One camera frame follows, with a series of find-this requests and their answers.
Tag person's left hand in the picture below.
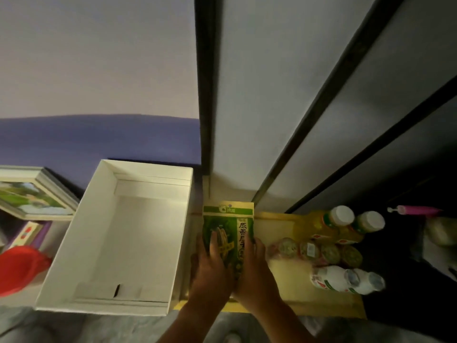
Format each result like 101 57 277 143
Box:
187 227 236 315

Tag person's right hand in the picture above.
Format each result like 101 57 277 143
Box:
232 237 283 314

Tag green snack box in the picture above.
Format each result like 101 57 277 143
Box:
202 201 255 279

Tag white cardboard box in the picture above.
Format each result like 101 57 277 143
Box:
34 159 194 317

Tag person's right forearm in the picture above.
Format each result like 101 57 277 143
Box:
255 300 317 343

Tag person's left forearm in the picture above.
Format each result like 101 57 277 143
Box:
157 303 217 343

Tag black cabinet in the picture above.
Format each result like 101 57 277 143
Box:
349 174 457 333

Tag purple book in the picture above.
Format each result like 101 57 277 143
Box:
30 221 53 249

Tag pink hand pump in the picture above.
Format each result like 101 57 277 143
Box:
387 205 443 216

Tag small white paper carton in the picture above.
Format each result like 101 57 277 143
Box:
422 234 457 282

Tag cream strip coloured marks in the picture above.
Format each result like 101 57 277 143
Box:
7 221 43 251

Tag red lid jar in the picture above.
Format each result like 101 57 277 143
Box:
0 245 53 298

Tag cream tape roll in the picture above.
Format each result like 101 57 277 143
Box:
425 217 457 246

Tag landscape photo frame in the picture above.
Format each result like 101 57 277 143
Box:
0 166 80 222

